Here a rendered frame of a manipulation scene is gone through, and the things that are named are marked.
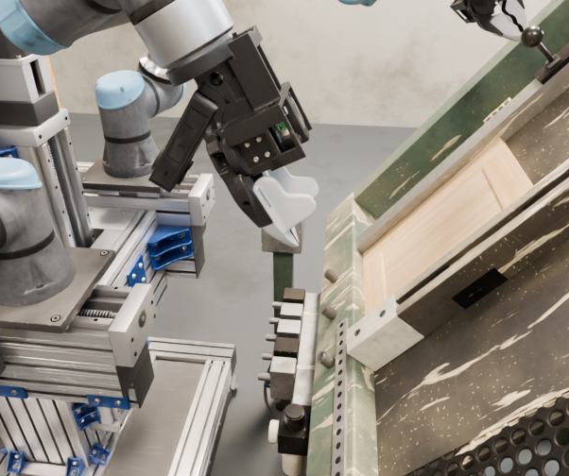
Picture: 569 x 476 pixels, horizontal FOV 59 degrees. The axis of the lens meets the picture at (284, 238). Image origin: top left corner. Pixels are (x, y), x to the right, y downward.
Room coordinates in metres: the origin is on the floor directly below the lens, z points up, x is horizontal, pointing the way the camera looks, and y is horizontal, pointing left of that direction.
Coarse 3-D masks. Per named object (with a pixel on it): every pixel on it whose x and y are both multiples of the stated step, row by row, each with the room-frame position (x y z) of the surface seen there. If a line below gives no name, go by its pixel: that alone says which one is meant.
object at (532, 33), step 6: (528, 30) 0.96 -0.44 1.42; (534, 30) 0.95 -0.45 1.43; (540, 30) 0.95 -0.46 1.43; (522, 36) 0.96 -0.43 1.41; (528, 36) 0.95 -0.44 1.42; (534, 36) 0.95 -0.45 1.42; (540, 36) 0.95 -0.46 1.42; (522, 42) 0.96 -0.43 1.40; (528, 42) 0.95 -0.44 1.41; (534, 42) 0.95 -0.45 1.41; (540, 42) 0.95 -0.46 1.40; (540, 48) 0.98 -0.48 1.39; (546, 54) 0.99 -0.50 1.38; (552, 60) 1.00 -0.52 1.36; (558, 60) 1.00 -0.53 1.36; (546, 66) 1.01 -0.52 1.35; (552, 66) 1.00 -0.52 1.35
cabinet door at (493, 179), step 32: (480, 160) 0.97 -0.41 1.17; (512, 160) 0.88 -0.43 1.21; (448, 192) 0.96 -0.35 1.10; (480, 192) 0.87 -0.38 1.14; (512, 192) 0.79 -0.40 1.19; (416, 224) 0.95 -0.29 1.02; (448, 224) 0.86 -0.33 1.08; (480, 224) 0.78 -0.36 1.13; (384, 256) 0.94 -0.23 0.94; (416, 256) 0.84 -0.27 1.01; (384, 288) 0.83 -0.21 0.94
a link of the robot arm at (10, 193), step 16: (0, 160) 0.76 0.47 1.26; (16, 160) 0.76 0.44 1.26; (0, 176) 0.69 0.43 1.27; (16, 176) 0.70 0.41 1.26; (32, 176) 0.73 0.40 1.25; (0, 192) 0.68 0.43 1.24; (16, 192) 0.69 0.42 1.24; (32, 192) 0.72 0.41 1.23; (0, 208) 0.66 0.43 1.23; (16, 208) 0.68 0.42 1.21; (32, 208) 0.71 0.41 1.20; (0, 224) 0.65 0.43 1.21; (16, 224) 0.67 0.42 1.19; (32, 224) 0.70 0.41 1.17; (48, 224) 0.73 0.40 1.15; (0, 240) 0.64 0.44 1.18; (16, 240) 0.68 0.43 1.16; (32, 240) 0.69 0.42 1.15
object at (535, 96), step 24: (528, 96) 0.99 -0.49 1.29; (552, 96) 0.98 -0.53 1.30; (504, 120) 0.99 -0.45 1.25; (528, 120) 0.99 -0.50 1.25; (480, 144) 1.00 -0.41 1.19; (456, 168) 1.00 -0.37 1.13; (408, 192) 1.06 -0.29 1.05; (432, 192) 1.01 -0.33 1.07; (384, 216) 1.05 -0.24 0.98; (360, 240) 1.04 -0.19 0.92
